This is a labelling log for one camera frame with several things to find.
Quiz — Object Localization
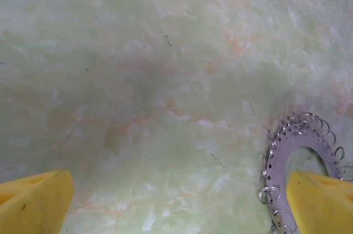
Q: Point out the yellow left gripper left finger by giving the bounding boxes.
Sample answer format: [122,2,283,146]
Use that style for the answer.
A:
[0,169,74,234]

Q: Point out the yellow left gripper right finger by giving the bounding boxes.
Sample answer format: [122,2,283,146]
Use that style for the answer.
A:
[286,170,353,234]

